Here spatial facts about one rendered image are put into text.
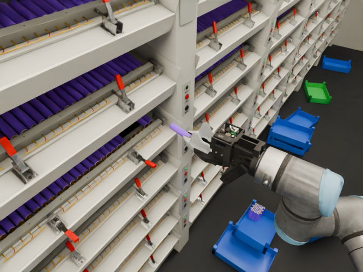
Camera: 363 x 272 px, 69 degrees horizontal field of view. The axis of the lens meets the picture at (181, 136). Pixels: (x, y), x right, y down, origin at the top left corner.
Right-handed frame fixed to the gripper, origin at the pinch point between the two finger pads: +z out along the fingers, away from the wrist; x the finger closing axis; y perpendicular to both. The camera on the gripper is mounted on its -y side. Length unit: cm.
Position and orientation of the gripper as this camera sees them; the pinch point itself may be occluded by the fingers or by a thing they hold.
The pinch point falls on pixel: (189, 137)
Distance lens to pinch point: 71.7
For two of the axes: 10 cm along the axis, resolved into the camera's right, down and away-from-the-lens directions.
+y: -0.3, -7.6, -6.5
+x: -5.9, 5.4, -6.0
